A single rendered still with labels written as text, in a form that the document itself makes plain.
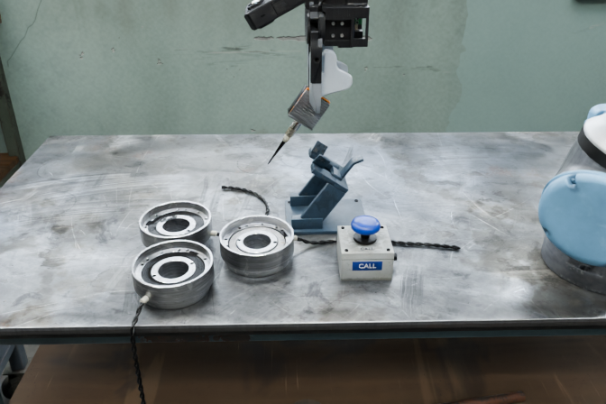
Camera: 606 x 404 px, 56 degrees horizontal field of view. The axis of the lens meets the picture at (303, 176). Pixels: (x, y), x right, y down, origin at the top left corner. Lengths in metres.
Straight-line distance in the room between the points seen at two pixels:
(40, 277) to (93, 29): 1.69
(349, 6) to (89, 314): 0.51
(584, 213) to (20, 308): 0.67
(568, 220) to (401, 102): 1.85
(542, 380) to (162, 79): 1.86
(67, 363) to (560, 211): 0.82
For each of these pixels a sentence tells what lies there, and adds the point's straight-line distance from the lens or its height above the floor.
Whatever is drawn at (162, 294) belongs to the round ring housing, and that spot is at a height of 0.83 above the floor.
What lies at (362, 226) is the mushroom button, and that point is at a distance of 0.76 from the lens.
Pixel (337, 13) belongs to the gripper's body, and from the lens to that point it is 0.77.
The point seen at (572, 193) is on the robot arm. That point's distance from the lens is 0.65.
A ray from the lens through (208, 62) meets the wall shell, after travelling 2.39.
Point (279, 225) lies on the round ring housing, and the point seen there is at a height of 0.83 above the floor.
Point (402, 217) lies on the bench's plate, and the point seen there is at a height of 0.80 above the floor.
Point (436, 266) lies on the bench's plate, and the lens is 0.83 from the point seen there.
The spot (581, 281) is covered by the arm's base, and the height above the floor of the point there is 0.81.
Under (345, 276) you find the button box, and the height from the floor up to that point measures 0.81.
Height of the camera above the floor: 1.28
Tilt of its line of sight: 27 degrees down
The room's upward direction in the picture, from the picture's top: straight up
